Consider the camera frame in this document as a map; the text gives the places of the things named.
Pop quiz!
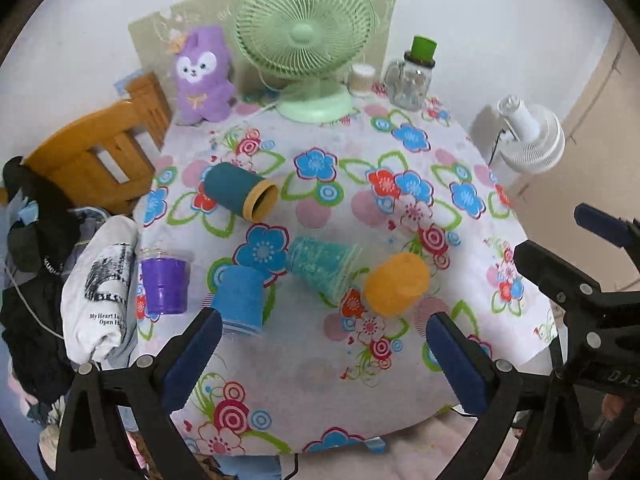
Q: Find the blue plastic cup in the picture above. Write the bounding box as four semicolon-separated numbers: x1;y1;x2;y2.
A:
212;266;264;335

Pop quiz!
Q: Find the wooden chair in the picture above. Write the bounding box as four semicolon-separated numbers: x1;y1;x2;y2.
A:
25;73;171;214

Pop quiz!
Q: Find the green desk fan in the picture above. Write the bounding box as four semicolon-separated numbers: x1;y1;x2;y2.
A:
233;0;374;125

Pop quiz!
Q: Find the orange plastic cup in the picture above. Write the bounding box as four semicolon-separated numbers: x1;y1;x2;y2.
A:
363;252;431;316

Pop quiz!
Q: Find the purple plastic cup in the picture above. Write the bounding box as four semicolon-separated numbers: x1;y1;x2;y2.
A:
139;248;193;315

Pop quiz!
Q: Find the black clothing pile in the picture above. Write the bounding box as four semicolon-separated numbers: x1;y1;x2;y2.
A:
1;156;110;404

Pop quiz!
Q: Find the purple plush toy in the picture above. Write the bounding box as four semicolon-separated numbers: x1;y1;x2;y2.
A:
174;25;235;126

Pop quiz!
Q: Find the teal cup orange rim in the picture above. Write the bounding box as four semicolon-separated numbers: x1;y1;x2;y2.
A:
204;162;279;223

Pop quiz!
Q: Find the glass mason jar green lid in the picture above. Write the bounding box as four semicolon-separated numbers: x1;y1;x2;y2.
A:
384;36;437;112

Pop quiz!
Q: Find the green translucent plastic cup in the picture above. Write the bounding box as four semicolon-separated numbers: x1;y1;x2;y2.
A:
286;236;362;302

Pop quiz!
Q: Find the cotton swab container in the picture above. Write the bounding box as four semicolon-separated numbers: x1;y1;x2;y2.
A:
347;63;376;96

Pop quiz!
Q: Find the floral tablecloth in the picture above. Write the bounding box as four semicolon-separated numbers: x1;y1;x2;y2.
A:
137;89;556;455

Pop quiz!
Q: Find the person's right hand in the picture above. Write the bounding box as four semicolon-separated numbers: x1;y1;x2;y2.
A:
596;391;640;456

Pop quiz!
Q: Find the white standing fan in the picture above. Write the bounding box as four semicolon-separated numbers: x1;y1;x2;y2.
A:
488;94;566;174

